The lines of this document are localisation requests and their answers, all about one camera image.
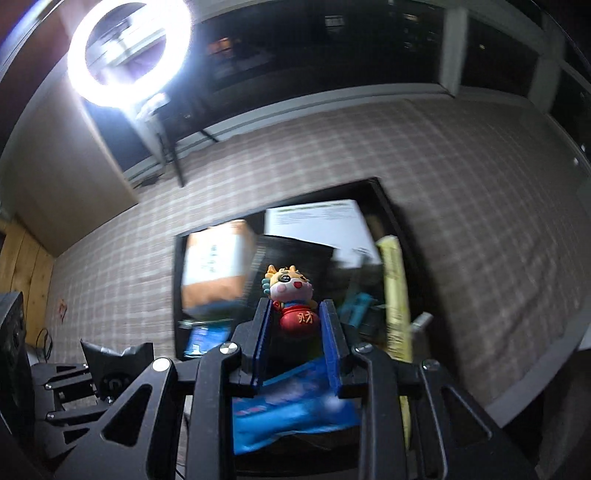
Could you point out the black storage box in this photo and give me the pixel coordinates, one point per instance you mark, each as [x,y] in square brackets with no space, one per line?
[284,354]

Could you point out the brown wooden board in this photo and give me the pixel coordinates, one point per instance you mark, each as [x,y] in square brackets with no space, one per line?
[60,177]

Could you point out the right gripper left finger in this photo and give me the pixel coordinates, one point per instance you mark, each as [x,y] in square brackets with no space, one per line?
[138,435]

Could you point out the pine wood plank panel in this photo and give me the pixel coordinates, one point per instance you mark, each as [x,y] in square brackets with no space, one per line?
[26,267]

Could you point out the orange white tissue pack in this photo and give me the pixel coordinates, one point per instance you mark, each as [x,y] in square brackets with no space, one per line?
[216,264]

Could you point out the metal spoon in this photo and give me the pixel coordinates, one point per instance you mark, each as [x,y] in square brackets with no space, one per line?
[419,326]

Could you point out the black foil snack pack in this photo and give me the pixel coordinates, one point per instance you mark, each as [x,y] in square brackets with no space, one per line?
[312,259]

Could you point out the red santa figurine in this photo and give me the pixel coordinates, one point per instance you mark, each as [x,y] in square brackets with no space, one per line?
[292,295]

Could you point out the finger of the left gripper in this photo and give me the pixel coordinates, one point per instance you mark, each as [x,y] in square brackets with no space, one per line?
[72,388]
[56,369]

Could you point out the teal clothespin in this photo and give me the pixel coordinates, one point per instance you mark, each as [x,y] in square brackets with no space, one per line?
[355,309]

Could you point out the grey Ta sachet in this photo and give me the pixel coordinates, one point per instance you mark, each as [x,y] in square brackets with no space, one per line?
[113,372]

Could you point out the long yellow straw wrapper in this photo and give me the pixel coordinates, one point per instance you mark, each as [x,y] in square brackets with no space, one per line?
[398,323]

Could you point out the blue cartoon card package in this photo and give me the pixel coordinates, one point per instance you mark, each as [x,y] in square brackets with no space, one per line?
[204,338]

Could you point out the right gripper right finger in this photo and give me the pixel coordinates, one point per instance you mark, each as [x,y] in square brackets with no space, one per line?
[417,409]

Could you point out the bright lamp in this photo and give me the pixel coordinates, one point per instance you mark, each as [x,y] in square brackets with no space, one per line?
[124,52]

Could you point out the blue wet wipes pack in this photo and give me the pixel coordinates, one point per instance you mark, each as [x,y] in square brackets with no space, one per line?
[299,401]

